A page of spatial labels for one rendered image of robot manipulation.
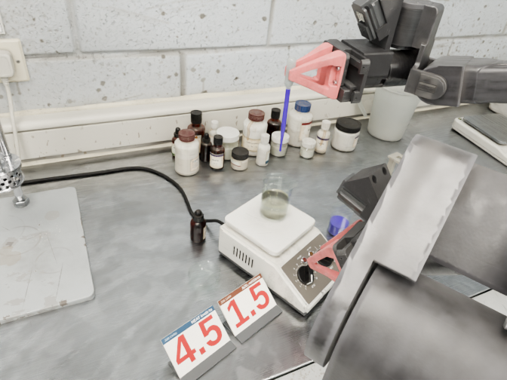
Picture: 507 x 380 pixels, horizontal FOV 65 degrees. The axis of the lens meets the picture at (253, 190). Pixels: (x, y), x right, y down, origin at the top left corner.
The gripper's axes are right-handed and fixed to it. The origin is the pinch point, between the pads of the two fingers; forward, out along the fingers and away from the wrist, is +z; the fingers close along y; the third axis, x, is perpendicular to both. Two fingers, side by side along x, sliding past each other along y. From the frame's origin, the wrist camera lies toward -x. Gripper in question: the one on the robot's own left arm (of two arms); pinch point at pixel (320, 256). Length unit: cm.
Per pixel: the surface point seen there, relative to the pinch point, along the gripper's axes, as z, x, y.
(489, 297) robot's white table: -8.1, 24.5, -26.8
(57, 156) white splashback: 57, -33, 7
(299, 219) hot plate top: 10.0, -2.8, -9.1
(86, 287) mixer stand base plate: 28.7, -8.9, 22.1
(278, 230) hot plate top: 10.5, -3.3, -4.1
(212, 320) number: 12.8, 2.4, 13.2
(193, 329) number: 13.1, 1.8, 16.3
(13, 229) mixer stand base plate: 44, -22, 24
